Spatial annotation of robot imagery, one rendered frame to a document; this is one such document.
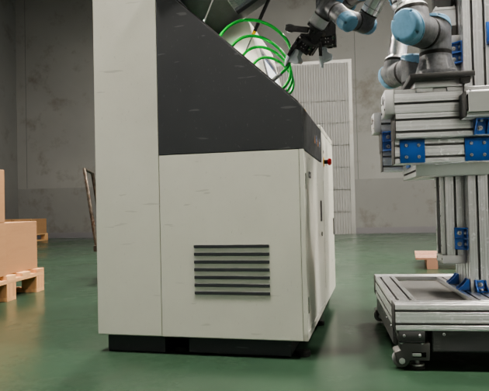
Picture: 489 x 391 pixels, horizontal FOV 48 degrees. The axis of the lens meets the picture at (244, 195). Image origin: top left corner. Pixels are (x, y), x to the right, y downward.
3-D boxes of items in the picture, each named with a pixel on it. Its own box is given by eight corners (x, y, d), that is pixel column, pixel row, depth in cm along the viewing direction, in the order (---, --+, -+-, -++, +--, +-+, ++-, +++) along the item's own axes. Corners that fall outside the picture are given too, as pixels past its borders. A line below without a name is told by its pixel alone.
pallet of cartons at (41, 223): (11, 240, 1151) (10, 219, 1152) (48, 240, 1139) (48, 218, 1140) (-27, 244, 1029) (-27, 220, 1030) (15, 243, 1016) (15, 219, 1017)
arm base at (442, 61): (452, 82, 211) (452, 57, 212) (462, 73, 196) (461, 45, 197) (412, 84, 214) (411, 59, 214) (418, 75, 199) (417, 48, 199)
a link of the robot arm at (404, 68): (413, 78, 246) (412, 48, 247) (393, 84, 259) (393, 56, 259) (434, 80, 251) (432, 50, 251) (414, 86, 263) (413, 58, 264)
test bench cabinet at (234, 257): (308, 361, 203) (303, 148, 205) (161, 354, 217) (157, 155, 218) (325, 321, 271) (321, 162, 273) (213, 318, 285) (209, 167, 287)
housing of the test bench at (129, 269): (162, 354, 217) (154, -21, 220) (97, 351, 223) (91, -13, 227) (244, 296, 353) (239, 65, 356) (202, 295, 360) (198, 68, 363)
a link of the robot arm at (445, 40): (458, 51, 205) (457, 15, 205) (439, 45, 196) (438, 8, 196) (429, 58, 214) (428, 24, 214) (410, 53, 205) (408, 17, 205)
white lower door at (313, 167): (310, 331, 206) (306, 150, 207) (304, 331, 206) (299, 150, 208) (326, 302, 269) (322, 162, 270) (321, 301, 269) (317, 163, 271)
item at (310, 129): (304, 149, 209) (303, 107, 209) (293, 150, 210) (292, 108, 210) (320, 161, 269) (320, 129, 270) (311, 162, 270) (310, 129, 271)
